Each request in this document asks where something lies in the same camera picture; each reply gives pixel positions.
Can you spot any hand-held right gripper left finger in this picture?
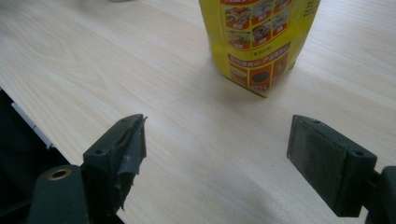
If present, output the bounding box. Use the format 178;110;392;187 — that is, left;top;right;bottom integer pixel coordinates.
81;113;149;217

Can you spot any yellow seasoning pouch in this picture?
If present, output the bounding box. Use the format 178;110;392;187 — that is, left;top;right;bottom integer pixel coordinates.
198;0;322;98

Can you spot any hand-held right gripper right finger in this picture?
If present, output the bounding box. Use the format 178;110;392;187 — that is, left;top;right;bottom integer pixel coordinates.
286;114;378;218

